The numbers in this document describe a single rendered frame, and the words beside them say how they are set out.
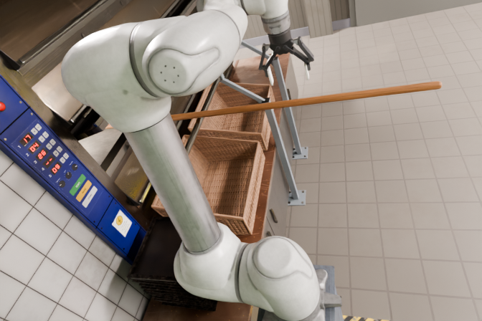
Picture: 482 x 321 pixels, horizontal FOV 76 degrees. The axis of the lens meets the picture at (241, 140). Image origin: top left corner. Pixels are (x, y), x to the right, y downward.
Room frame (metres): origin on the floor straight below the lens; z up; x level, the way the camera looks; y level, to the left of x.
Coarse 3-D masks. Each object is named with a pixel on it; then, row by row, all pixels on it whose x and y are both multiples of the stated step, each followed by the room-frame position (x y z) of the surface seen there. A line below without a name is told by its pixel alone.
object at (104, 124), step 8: (184, 0) 2.47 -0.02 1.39; (192, 8) 2.12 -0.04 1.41; (96, 112) 1.24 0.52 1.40; (88, 120) 1.21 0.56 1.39; (104, 120) 1.10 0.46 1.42; (80, 128) 1.18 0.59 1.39; (88, 128) 1.12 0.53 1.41; (96, 128) 1.07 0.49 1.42; (104, 128) 1.07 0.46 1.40; (80, 136) 1.12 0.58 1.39; (88, 136) 1.10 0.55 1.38
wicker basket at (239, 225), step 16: (208, 144) 1.58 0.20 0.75; (224, 144) 1.53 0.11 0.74; (240, 144) 1.49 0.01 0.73; (256, 144) 1.43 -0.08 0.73; (192, 160) 1.53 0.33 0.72; (208, 160) 1.61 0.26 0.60; (224, 160) 1.56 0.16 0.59; (240, 160) 1.50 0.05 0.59; (256, 160) 1.31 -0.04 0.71; (208, 176) 1.48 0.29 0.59; (224, 176) 1.42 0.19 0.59; (240, 176) 1.36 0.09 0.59; (256, 176) 1.31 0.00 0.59; (208, 192) 1.35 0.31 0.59; (224, 192) 1.29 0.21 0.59; (240, 192) 1.25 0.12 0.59; (256, 192) 1.17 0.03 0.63; (160, 208) 1.13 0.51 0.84; (224, 208) 1.18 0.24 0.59; (240, 208) 1.13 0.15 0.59; (256, 208) 1.09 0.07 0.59; (240, 224) 0.96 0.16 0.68
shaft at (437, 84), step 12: (420, 84) 0.84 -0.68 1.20; (432, 84) 0.82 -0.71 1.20; (324, 96) 0.99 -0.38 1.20; (336, 96) 0.96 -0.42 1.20; (348, 96) 0.94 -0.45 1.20; (360, 96) 0.92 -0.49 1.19; (372, 96) 0.90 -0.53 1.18; (228, 108) 1.18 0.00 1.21; (240, 108) 1.14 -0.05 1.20; (252, 108) 1.11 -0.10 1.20; (264, 108) 1.09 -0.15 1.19; (276, 108) 1.07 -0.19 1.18
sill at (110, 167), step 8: (120, 136) 1.36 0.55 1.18; (120, 144) 1.29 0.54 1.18; (128, 144) 1.31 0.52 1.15; (112, 152) 1.25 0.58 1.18; (120, 152) 1.24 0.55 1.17; (104, 160) 1.21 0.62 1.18; (112, 160) 1.19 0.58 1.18; (120, 160) 1.22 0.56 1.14; (104, 168) 1.15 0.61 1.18; (112, 168) 1.16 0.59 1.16
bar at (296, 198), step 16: (256, 48) 1.98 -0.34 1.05; (272, 64) 1.94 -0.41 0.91; (224, 80) 1.58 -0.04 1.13; (208, 96) 1.40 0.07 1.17; (256, 96) 1.51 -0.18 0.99; (272, 112) 1.47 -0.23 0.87; (288, 112) 1.91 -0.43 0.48; (272, 128) 1.49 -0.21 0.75; (192, 144) 1.09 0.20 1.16; (288, 176) 1.48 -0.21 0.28; (304, 192) 1.52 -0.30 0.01
